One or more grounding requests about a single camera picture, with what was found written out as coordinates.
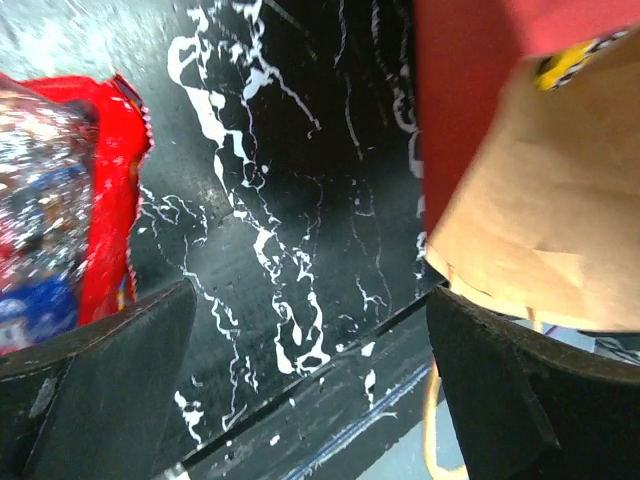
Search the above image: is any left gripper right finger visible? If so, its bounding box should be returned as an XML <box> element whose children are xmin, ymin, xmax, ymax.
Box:
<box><xmin>425</xmin><ymin>287</ymin><xmax>639</xmax><ymax>479</ymax></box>

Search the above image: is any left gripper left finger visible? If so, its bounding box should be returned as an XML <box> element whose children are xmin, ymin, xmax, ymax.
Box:
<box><xmin>1</xmin><ymin>280</ymin><xmax>197</xmax><ymax>479</ymax></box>

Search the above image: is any red candy bag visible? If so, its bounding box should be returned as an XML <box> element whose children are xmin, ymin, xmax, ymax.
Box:
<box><xmin>1</xmin><ymin>74</ymin><xmax>154</xmax><ymax>354</ymax></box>

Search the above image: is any red brown paper bag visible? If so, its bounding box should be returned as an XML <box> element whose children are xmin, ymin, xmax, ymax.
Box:
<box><xmin>414</xmin><ymin>1</ymin><xmax>639</xmax><ymax>338</ymax></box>

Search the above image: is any yellow snack packet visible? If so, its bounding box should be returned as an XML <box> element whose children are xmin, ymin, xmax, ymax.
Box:
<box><xmin>535</xmin><ymin>30</ymin><xmax>629</xmax><ymax>91</ymax></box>

